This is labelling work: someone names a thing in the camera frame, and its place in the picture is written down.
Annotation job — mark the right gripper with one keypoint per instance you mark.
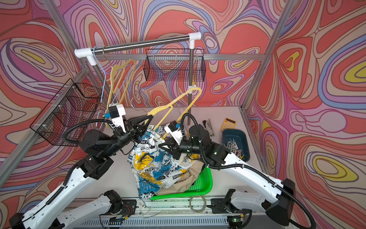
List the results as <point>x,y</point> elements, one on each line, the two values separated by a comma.
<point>174,147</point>

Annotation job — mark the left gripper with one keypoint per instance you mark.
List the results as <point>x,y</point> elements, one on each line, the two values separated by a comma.
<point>135,132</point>

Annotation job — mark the printed white blue yellow shorts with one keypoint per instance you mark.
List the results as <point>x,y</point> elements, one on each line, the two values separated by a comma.
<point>155,169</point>

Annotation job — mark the beige shorts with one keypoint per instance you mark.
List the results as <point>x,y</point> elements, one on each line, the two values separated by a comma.
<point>183,183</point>

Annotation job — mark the light blue wire hanger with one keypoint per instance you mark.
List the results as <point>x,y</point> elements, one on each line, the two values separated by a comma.
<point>101,73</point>

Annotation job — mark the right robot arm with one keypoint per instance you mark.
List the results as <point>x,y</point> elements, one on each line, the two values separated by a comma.
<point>276,197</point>

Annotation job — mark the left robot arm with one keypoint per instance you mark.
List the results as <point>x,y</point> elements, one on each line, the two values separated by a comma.
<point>51,212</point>

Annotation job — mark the stapler on table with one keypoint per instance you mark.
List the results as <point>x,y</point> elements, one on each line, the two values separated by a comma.
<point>208,126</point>

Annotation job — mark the green plastic basket tray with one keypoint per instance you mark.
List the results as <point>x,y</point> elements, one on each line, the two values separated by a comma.
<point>202,186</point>

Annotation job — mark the yellow calculator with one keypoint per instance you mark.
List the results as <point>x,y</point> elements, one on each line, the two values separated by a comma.
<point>227,124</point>

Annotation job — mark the dark teal clothespin bin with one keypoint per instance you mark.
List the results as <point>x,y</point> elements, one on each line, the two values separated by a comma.
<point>235,140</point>

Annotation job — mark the clear tape roll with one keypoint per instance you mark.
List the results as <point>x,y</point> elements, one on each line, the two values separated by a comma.
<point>197,204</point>

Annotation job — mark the clothes rack with steel bar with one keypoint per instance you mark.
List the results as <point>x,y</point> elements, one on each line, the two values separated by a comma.
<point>87,52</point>

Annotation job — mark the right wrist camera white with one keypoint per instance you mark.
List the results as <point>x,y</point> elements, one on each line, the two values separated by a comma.
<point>174,129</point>

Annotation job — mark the black wire basket back wall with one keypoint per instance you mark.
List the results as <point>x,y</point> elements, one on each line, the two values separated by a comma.
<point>175,65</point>

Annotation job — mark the black wire basket wall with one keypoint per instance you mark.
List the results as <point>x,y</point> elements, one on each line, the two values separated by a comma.
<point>73,103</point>
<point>175,65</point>

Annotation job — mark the black wire basket left wall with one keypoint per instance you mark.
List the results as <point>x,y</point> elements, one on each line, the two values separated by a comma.
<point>73,103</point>

